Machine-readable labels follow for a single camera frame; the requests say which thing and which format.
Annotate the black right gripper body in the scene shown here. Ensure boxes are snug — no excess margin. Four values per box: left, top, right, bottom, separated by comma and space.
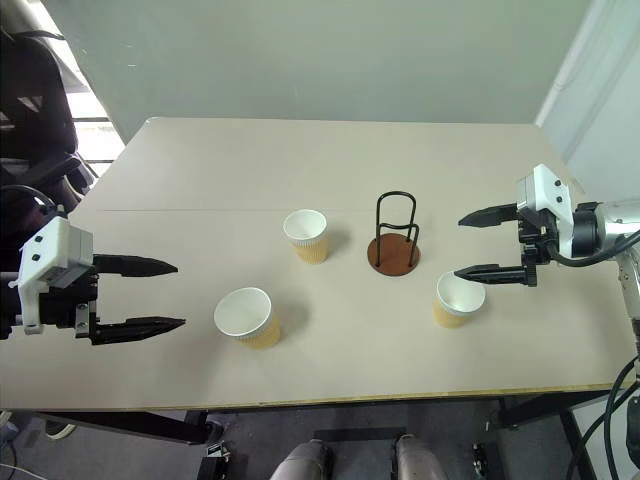
517, 204, 557, 290

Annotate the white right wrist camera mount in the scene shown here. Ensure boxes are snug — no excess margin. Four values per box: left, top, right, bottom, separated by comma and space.
514, 163, 577, 259

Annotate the black wire cup holder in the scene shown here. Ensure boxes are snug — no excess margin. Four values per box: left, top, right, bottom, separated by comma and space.
366, 189, 423, 278

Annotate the black office chair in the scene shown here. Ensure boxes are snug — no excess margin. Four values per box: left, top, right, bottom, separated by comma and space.
0, 27, 102, 275

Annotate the black hanging cable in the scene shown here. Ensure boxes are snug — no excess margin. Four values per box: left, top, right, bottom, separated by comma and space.
602, 353, 640, 480
563, 382, 637, 480

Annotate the dark shoe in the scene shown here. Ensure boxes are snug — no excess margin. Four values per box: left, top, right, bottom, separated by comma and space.
43, 418, 77, 442

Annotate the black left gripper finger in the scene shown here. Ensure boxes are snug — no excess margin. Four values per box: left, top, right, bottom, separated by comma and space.
93, 253, 180, 280
90, 315, 188, 348

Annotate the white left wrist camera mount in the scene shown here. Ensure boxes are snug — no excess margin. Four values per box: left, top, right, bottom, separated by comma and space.
17, 215, 95, 336

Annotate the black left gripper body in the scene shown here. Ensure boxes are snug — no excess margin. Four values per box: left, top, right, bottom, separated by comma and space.
37, 270, 101, 347

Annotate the white floor cable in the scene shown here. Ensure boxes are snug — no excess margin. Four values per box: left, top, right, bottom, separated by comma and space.
0, 432, 32, 480

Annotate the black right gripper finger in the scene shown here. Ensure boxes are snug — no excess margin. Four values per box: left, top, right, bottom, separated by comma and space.
457, 201, 522, 231
451, 263, 527, 286

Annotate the yellow ribbed paper cup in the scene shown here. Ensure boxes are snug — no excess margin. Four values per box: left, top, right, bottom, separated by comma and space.
212, 286, 283, 352
281, 208, 332, 266
431, 272, 488, 331

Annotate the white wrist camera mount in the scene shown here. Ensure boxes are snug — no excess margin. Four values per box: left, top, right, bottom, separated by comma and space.
514, 163, 577, 259
17, 215, 95, 336

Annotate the grey rounded shape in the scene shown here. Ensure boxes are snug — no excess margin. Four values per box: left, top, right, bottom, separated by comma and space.
269, 438, 335, 480
393, 432, 447, 480

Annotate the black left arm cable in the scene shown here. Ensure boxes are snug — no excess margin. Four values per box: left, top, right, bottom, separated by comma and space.
0, 184, 66, 220

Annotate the black metal table frame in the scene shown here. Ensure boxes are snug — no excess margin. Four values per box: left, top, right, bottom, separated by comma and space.
28, 387, 627, 480

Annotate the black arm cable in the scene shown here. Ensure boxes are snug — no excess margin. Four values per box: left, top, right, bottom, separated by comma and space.
544, 228, 640, 268
0, 184, 66, 220

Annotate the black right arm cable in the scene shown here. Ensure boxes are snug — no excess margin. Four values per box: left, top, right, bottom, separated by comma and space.
544, 228, 640, 268

